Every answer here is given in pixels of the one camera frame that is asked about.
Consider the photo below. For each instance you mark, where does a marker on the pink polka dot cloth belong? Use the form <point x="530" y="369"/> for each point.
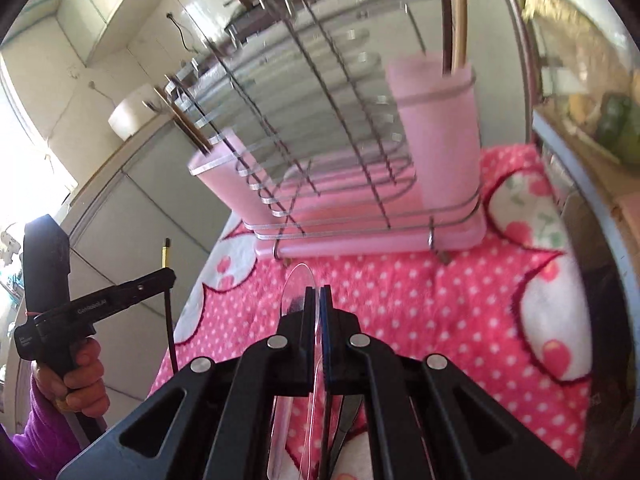
<point x="510" y="312"/>

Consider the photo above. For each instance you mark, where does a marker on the white rice cooker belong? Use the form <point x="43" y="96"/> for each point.
<point x="135" y="111"/>

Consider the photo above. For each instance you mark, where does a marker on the dark chopstick gold band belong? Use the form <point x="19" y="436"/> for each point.
<point x="169" y="323"/>

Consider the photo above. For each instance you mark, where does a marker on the metal shelf rack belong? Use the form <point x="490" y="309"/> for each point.
<point x="600" y="206"/>

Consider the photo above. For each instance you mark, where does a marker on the purple sleeve left forearm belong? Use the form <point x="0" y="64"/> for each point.
<point x="44" y="448"/>

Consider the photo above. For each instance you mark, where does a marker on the left pink plastic cup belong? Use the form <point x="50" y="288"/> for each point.
<point x="229" y="170"/>

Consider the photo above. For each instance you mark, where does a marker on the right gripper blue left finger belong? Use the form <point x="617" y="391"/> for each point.
<point x="307" y="342"/>

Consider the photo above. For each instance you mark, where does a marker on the person's left hand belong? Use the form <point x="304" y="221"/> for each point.
<point x="81" y="390"/>

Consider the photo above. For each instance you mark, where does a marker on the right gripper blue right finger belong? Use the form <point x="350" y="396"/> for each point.
<point x="328" y="332"/>

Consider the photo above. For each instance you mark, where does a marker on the chrome wire utensil rack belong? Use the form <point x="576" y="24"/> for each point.
<point x="221" y="99"/>

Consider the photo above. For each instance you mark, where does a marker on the clear plastic spoon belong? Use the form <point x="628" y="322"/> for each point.
<point x="292" y="413"/>

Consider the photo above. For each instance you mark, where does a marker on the pink plastic cup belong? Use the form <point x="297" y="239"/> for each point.
<point x="439" y="114"/>
<point x="229" y="170"/>

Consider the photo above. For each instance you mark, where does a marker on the right pink plastic cup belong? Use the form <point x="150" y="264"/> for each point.
<point x="439" y="114"/>

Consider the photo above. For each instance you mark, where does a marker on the napa cabbage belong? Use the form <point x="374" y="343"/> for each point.
<point x="574" y="37"/>

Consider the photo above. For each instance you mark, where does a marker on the glass bowl of vegetables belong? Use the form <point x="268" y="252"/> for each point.
<point x="605" y="113"/>

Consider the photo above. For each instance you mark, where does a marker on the pink plastic drip tray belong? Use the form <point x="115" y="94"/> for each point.
<point x="342" y="204"/>

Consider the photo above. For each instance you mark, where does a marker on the light brown wooden chopstick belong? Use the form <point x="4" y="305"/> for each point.
<point x="460" y="34"/>

